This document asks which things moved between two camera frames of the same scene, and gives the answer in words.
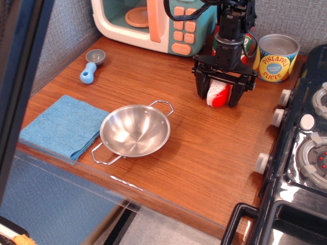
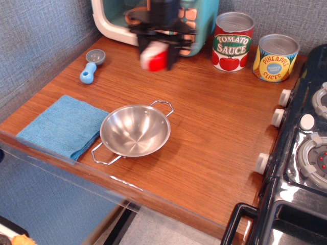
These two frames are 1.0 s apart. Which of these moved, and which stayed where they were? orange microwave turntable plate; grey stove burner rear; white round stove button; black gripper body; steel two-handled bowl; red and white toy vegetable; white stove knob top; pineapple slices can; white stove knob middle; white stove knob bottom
Moved: black gripper body; red and white toy vegetable
Stayed: white stove knob middle; white round stove button; grey stove burner rear; steel two-handled bowl; white stove knob bottom; white stove knob top; pineapple slices can; orange microwave turntable plate
